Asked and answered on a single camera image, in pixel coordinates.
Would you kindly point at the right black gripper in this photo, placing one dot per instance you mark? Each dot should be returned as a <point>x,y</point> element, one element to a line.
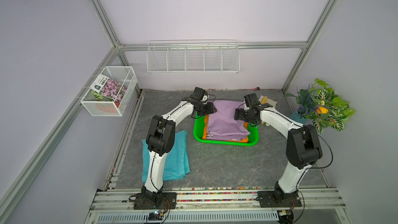
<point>240,115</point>

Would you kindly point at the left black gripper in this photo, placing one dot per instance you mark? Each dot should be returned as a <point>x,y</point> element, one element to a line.
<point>210,110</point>

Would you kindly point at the orange pants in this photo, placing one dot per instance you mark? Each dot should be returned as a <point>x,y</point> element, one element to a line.
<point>206,136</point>

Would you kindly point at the green plastic basket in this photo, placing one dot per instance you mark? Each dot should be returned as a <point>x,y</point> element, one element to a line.
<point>199,128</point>

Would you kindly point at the purple pants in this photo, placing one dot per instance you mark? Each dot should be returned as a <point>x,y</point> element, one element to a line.
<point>222,126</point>

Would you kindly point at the teal pants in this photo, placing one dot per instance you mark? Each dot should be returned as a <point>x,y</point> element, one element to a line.
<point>177,162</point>

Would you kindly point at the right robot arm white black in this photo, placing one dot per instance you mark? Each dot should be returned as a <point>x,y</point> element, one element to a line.
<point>303,148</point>

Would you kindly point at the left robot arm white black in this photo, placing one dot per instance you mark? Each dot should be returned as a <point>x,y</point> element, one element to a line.
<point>161,138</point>

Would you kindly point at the teal vase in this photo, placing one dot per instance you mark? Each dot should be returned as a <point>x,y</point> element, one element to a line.
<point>299,118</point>

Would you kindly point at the artificial green plant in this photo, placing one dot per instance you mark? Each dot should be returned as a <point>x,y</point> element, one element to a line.
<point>322,106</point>

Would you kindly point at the purple flower seed packet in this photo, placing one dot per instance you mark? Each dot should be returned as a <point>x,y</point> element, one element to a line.
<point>106,89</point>

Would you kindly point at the white wire wall shelf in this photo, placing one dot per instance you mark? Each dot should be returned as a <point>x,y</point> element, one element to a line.
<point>198,57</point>

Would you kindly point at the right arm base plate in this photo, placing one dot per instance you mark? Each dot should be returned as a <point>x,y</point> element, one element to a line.
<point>272,199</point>

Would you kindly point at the white wire side basket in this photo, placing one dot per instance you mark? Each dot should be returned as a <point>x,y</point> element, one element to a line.
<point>122,74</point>

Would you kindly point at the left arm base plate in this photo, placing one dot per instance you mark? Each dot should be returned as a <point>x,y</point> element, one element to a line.
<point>155,201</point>

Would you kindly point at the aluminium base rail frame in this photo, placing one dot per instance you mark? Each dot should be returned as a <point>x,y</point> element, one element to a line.
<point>247,205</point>

